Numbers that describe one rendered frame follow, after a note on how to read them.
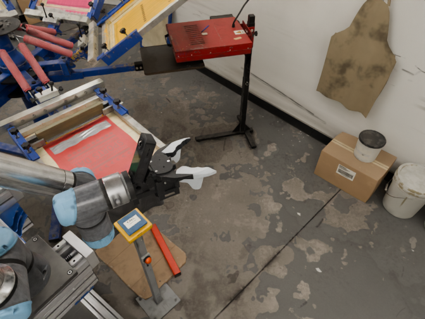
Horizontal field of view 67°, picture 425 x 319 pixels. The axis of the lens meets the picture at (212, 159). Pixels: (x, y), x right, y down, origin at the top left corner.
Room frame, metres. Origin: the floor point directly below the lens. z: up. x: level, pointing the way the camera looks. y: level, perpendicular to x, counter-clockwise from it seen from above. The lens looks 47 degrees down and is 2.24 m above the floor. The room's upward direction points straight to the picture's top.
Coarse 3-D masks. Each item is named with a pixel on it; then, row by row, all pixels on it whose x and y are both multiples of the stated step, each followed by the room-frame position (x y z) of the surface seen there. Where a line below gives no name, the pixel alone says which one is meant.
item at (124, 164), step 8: (96, 120) 1.54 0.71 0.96; (80, 128) 1.46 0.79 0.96; (88, 128) 1.46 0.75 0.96; (112, 128) 1.46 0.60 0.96; (120, 128) 1.46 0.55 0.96; (96, 136) 1.40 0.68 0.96; (120, 136) 1.40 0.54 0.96; (128, 136) 1.40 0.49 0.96; (128, 144) 1.33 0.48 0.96; (136, 144) 1.33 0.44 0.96; (120, 160) 1.20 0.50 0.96; (128, 160) 1.20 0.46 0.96; (120, 168) 1.14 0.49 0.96; (128, 168) 1.14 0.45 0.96
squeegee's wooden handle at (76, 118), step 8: (96, 104) 1.56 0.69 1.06; (80, 112) 1.49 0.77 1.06; (88, 112) 1.51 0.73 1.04; (96, 112) 1.54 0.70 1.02; (64, 120) 1.41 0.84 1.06; (72, 120) 1.44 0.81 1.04; (80, 120) 1.47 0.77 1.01; (48, 128) 1.35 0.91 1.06; (56, 128) 1.37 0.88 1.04; (64, 128) 1.40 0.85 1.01; (40, 136) 1.31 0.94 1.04; (48, 136) 1.33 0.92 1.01
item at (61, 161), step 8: (64, 136) 1.40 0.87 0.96; (72, 136) 1.40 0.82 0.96; (48, 144) 1.33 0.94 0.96; (56, 144) 1.33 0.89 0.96; (80, 144) 1.33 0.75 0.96; (48, 152) 1.27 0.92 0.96; (64, 152) 1.27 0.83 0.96; (56, 160) 1.20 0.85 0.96; (64, 160) 1.20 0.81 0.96; (64, 168) 1.14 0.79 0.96; (72, 168) 1.14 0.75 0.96; (112, 168) 1.14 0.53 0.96; (96, 176) 1.09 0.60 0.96; (104, 176) 1.09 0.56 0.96
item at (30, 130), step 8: (96, 96) 1.74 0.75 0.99; (80, 104) 1.65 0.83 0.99; (88, 104) 1.67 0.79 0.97; (64, 112) 1.57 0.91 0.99; (72, 112) 1.60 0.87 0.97; (40, 120) 1.50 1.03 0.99; (48, 120) 1.50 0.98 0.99; (56, 120) 1.52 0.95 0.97; (128, 120) 1.50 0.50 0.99; (24, 128) 1.42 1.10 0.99; (32, 128) 1.43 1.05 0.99; (40, 128) 1.45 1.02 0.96; (136, 128) 1.43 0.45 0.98; (144, 128) 1.42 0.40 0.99; (24, 136) 1.39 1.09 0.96; (160, 144) 1.29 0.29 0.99; (40, 160) 1.17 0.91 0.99
